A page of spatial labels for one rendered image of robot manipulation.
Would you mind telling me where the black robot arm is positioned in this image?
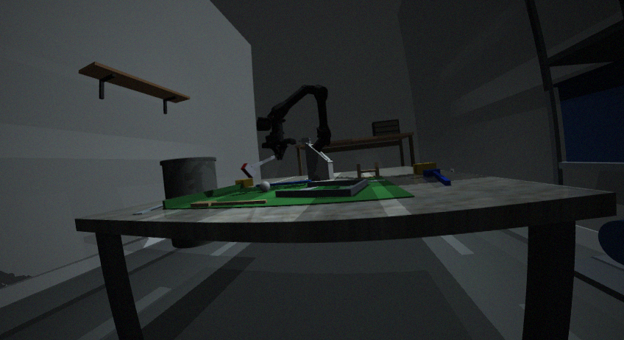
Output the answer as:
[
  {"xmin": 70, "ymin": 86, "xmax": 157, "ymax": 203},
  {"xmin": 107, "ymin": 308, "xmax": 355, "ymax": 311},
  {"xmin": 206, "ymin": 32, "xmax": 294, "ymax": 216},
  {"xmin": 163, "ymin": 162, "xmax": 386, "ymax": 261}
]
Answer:
[{"xmin": 256, "ymin": 85, "xmax": 331, "ymax": 152}]

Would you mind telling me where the green flat mat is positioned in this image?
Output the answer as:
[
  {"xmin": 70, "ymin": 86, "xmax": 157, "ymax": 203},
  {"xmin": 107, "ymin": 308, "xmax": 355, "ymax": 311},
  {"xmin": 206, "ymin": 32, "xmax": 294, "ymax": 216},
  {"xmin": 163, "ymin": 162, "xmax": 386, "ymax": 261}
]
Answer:
[{"xmin": 163, "ymin": 177, "xmax": 415, "ymax": 210}]

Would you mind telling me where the yellow block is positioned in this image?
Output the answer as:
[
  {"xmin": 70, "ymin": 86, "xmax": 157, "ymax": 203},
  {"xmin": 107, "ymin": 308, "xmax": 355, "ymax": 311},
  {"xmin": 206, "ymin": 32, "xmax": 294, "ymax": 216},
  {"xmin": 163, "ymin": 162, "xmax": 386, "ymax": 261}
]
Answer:
[
  {"xmin": 235, "ymin": 179, "xmax": 253, "ymax": 188},
  {"xmin": 413, "ymin": 163, "xmax": 437, "ymax": 174}
]

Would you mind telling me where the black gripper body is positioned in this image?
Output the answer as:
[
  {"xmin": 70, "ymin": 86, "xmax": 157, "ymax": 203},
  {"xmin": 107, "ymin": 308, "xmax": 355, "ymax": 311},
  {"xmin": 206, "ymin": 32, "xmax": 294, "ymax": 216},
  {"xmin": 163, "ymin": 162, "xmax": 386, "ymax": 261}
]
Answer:
[{"xmin": 262, "ymin": 129, "xmax": 297, "ymax": 148}]

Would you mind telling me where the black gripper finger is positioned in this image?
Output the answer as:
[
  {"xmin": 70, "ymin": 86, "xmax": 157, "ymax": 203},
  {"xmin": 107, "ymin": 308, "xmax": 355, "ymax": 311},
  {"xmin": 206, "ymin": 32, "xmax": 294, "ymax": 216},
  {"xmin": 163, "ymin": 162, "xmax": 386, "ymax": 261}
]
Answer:
[
  {"xmin": 277, "ymin": 146, "xmax": 288, "ymax": 160},
  {"xmin": 270, "ymin": 147, "xmax": 280, "ymax": 160}
]

